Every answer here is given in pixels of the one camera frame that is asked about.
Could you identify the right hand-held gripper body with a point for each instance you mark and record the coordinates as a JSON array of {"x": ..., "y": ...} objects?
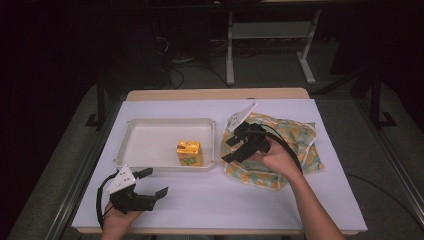
[{"x": 253, "y": 136}]

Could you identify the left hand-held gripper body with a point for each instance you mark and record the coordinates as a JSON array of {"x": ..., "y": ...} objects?
[{"x": 131, "y": 201}]

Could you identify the white plastic tray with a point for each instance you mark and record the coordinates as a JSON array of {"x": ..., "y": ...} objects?
[{"x": 153, "y": 146}]

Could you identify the yellow juice carton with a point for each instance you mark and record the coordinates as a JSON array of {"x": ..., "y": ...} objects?
[{"x": 190, "y": 154}]

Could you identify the orange green patterned cloth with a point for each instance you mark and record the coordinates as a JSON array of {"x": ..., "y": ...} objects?
[{"x": 300, "y": 136}]

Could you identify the person's left hand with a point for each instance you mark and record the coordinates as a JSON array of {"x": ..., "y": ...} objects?
[{"x": 117, "y": 218}]

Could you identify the person's right hand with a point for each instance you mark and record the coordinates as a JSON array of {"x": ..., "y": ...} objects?
[{"x": 278, "y": 160}]

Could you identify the white table cover sheet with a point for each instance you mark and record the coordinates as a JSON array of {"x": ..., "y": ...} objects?
[{"x": 206, "y": 200}]

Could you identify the black metal stand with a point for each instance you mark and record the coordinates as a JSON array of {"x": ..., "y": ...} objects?
[
  {"x": 376, "y": 100},
  {"x": 101, "y": 106}
]

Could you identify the aluminium frame rail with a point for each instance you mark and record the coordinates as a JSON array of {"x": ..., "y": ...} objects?
[
  {"x": 396, "y": 166},
  {"x": 76, "y": 186}
]

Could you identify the white metal desk frame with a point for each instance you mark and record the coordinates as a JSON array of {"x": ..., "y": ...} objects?
[{"x": 271, "y": 30}]

